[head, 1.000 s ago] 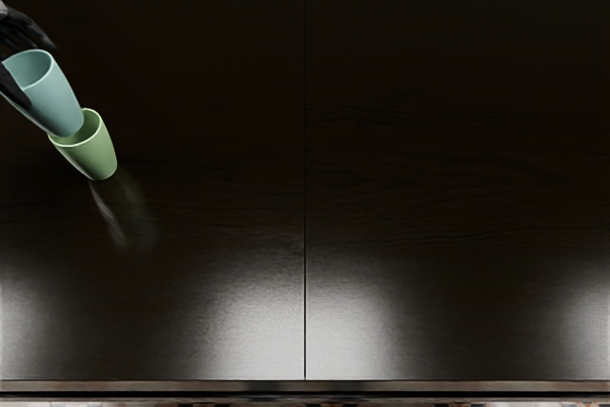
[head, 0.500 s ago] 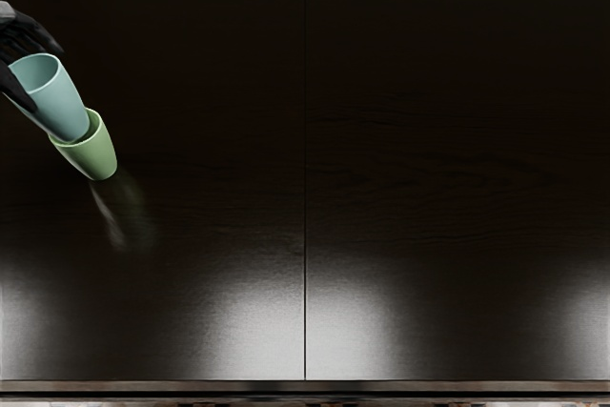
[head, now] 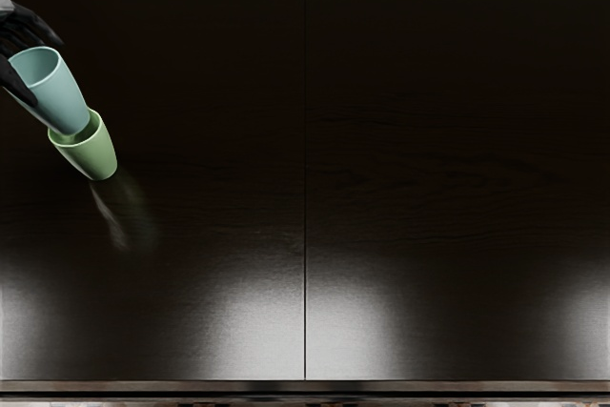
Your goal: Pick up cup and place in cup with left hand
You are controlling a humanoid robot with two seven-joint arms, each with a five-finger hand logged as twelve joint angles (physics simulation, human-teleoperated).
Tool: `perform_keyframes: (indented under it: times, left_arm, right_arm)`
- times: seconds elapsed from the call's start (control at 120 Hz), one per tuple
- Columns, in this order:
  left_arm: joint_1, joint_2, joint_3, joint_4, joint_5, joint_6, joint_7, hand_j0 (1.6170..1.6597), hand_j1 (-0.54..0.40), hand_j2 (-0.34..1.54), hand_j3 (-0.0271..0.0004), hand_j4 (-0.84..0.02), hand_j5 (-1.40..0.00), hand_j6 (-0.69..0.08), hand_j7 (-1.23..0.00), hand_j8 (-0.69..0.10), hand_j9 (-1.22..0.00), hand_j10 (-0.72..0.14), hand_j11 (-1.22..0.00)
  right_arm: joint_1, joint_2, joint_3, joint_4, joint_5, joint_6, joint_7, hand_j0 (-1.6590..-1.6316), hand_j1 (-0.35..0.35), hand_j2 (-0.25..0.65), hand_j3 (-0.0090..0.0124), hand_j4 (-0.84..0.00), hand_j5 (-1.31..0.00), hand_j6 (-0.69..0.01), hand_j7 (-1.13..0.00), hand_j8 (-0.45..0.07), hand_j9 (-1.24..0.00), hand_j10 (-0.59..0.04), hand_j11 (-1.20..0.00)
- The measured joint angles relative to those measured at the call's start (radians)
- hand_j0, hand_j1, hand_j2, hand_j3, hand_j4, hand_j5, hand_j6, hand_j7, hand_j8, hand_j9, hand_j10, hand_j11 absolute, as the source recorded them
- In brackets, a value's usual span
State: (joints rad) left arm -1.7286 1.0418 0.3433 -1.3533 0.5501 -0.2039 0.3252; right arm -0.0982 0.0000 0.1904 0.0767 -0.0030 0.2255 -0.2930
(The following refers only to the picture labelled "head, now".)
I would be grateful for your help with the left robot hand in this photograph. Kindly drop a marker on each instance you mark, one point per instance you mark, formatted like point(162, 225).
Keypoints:
point(19, 26)

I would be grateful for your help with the teal blue cup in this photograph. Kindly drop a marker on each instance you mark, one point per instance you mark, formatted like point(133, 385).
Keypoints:
point(52, 87)

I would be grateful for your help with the light green cup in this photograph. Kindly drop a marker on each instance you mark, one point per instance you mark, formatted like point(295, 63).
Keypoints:
point(93, 152)

